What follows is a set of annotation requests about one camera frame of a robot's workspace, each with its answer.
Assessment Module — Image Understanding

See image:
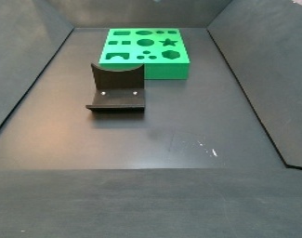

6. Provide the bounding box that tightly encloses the black curved holder stand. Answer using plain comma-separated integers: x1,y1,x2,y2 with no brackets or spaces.
85,64,145,112

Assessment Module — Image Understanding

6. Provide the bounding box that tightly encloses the green shape sorter block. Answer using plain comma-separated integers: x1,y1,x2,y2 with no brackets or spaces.
97,28,189,80

